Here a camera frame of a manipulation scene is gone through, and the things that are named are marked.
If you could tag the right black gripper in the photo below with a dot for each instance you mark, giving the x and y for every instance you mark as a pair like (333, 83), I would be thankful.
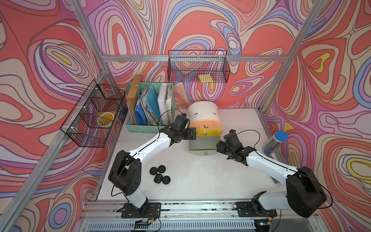
(220, 147)

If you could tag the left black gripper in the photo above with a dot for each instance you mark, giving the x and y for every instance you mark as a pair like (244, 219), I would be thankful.
(189, 136)

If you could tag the yellow drawer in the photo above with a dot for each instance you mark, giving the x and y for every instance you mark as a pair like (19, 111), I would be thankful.
(208, 132)

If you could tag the green bottom drawer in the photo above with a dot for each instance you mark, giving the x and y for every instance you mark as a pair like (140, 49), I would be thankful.
(204, 146)

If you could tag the white three-drawer cabinet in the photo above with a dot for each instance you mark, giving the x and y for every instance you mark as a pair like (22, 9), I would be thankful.
(203, 110)

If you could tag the black oblong earphone case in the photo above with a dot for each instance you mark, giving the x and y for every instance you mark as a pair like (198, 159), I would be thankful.
(158, 178)

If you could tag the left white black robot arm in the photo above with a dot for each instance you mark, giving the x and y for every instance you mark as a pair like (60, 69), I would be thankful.
(126, 171)

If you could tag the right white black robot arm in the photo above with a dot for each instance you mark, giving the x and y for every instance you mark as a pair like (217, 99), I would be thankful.
(304, 194)

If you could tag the white binder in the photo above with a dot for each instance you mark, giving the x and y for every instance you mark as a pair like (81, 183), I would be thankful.
(162, 97)

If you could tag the green file organizer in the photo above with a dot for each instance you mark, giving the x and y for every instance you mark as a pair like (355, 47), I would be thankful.
(170, 105)

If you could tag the blue folder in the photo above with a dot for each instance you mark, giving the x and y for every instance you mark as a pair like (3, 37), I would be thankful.
(139, 114)

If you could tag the blue-capped clear tube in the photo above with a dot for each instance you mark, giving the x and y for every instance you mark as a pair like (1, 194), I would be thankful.
(277, 139)

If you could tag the teal folder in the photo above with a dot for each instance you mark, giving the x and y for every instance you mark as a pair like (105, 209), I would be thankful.
(151, 105)

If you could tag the yellow sticky note pad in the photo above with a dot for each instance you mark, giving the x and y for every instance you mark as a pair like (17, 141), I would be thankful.
(205, 78)

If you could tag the brown folder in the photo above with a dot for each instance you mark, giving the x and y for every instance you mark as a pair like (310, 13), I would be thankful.
(132, 96)

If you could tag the yellow tape roll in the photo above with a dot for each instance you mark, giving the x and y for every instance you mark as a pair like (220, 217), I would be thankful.
(105, 119)

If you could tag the rear black wire basket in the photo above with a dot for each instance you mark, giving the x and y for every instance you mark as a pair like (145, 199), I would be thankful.
(184, 66)

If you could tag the black wire basket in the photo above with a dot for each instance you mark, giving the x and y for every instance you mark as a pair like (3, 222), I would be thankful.
(184, 66)
(81, 125)

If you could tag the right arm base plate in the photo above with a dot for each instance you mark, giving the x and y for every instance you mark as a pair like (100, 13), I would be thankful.
(249, 210)

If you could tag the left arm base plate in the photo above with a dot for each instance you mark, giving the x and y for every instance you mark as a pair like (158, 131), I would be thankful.
(146, 211)

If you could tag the left black wire basket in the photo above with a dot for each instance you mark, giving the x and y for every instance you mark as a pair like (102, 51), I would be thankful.
(81, 125)

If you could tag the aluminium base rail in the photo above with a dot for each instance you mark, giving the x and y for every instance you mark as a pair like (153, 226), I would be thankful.
(193, 216)

